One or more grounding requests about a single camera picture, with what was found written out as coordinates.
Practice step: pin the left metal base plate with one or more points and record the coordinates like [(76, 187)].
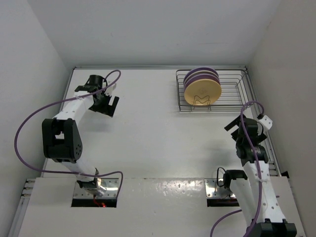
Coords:
[(111, 187)]

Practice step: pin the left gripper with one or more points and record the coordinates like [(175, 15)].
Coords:
[(106, 109)]

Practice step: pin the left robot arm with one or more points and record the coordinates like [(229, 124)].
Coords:
[(61, 139)]

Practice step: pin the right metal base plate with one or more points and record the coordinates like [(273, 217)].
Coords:
[(214, 189)]

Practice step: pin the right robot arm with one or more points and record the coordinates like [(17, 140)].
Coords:
[(252, 185)]

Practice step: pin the orange plate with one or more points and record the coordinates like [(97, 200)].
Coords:
[(202, 92)]

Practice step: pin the wire dish rack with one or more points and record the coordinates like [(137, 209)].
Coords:
[(236, 91)]

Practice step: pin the metal base plate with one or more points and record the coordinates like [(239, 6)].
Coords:
[(111, 187), (214, 189)]

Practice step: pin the cream plate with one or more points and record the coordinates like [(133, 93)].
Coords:
[(200, 73)]

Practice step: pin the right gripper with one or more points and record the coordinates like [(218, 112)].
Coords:
[(232, 124)]

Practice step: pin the purple plate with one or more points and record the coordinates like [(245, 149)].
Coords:
[(199, 77), (207, 69)]

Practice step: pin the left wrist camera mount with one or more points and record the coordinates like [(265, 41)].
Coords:
[(109, 90)]

